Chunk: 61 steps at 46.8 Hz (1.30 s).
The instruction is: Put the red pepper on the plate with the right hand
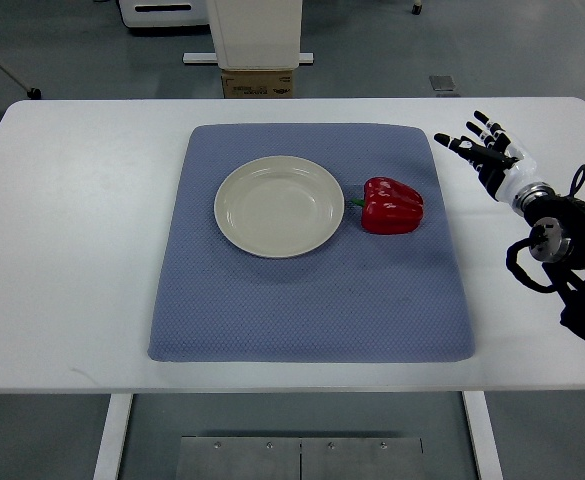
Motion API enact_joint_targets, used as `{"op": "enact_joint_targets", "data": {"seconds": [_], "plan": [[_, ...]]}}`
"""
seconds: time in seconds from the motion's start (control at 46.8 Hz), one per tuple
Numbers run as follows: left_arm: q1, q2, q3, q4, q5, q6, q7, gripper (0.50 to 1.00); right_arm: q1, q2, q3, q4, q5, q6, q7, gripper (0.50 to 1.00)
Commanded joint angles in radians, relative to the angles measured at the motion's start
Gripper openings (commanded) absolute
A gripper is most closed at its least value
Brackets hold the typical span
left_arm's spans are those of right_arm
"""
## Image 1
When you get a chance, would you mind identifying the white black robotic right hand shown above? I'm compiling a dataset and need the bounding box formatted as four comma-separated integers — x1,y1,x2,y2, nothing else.
434,110,541,205

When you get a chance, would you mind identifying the red bell pepper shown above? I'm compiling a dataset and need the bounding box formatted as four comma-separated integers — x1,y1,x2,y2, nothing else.
351,177,424,235

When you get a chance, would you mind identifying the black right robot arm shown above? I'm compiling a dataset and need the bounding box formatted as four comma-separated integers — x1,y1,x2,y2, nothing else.
506,165,585,342

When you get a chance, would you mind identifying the cream round plate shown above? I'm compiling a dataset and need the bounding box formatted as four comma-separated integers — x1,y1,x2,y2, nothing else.
214,156,345,259

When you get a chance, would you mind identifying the metal floor plate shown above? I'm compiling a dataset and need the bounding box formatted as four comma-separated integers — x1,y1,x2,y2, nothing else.
176,437,426,479

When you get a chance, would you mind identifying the grey floor outlet cover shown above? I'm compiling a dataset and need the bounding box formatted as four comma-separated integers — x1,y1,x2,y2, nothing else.
429,75,456,92

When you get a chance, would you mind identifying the blue textured mat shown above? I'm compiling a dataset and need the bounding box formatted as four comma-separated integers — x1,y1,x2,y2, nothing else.
148,123,475,363

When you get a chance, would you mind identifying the cardboard box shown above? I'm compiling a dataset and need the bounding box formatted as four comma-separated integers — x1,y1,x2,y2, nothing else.
221,70,294,99

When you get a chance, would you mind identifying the white table leg right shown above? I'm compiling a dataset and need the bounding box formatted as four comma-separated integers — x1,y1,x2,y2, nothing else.
462,391,504,480

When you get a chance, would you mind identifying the white table leg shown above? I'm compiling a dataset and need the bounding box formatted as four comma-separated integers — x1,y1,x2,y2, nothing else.
93,394,133,480
462,391,504,480

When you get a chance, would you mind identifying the white machine with slot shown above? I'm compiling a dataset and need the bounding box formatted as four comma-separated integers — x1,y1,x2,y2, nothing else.
117,0,208,28

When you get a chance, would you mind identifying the white table leg left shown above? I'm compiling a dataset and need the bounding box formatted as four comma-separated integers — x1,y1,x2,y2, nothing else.
93,394,133,480

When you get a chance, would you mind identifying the white pedestal column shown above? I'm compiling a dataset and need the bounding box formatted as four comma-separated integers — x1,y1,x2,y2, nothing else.
182,0,314,71

